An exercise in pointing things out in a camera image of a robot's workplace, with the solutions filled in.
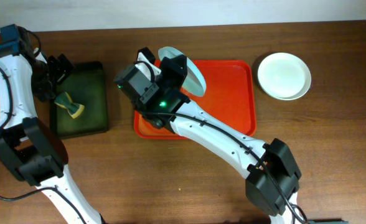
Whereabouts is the yellow green sponge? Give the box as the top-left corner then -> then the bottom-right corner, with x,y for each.
54,92 -> 85,119

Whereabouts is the light blue plate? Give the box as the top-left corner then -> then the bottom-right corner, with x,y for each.
158,47 -> 207,97

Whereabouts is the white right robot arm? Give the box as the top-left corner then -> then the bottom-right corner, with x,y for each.
114,55 -> 308,223

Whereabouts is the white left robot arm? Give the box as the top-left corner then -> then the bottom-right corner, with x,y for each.
0,24 -> 104,223

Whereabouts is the dark green tray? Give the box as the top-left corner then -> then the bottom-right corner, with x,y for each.
49,61 -> 109,139

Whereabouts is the red plastic tray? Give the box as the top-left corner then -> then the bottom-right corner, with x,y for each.
133,59 -> 258,140

